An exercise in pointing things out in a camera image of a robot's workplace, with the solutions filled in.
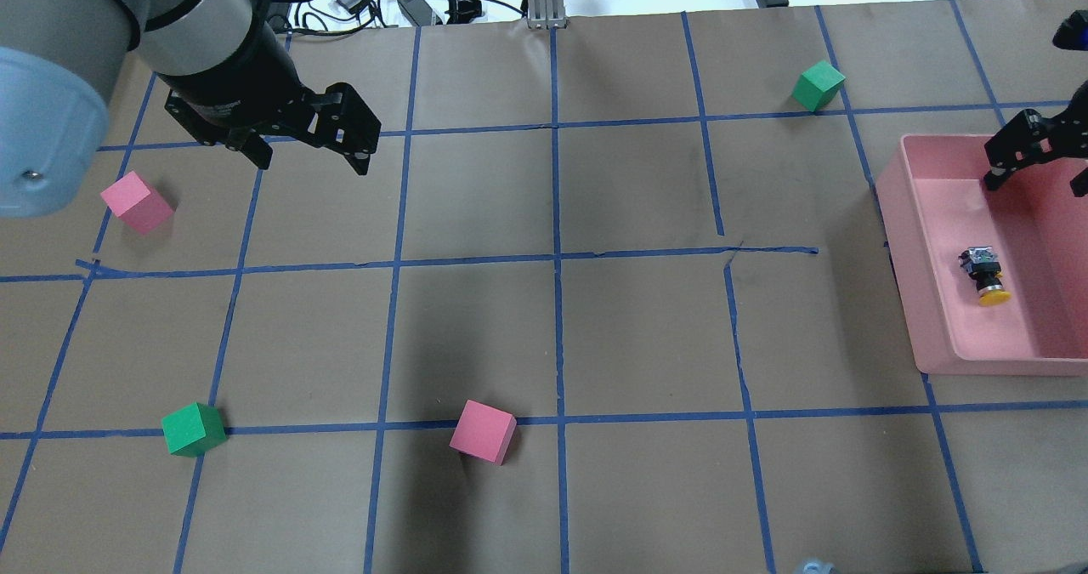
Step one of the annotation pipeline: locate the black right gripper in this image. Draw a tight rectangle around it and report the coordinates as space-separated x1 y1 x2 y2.
984 82 1088 198

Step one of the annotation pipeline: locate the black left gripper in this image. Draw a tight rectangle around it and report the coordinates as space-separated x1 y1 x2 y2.
166 82 381 176

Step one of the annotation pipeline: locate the yellow push button switch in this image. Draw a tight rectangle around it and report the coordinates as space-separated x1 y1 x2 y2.
957 246 1012 307

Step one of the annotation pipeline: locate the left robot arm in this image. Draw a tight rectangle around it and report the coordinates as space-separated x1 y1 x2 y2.
1 0 381 219

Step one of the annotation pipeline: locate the pink plastic bin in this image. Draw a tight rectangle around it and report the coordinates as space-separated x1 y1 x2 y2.
875 134 1087 376

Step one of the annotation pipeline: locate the pink cube far left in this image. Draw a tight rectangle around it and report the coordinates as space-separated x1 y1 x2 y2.
99 172 175 236

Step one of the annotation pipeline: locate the pink cube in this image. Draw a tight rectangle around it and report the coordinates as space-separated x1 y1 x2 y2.
448 400 518 465
99 172 175 236

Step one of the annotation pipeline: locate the green cube far right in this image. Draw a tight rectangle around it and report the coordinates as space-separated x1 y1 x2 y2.
791 61 846 112

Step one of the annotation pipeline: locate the green cube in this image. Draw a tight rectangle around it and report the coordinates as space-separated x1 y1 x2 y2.
791 61 846 112
161 402 228 457

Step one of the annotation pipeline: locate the green cube near left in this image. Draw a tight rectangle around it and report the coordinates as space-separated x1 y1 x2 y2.
161 402 228 457

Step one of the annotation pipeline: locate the pink cube centre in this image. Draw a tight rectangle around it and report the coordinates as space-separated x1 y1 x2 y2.
448 400 518 465

